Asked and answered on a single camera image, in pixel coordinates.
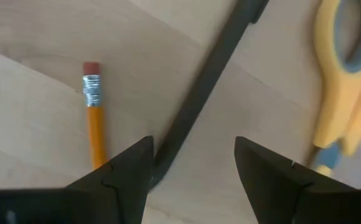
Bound orange pencil with eraser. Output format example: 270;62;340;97
82;61;109;171

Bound black pen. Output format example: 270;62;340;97
149;0;270;191

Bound yellow grey handled scissors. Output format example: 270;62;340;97
306;0;361;178

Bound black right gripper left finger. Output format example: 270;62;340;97
65;136;155;224

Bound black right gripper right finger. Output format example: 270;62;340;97
233;136;361;224

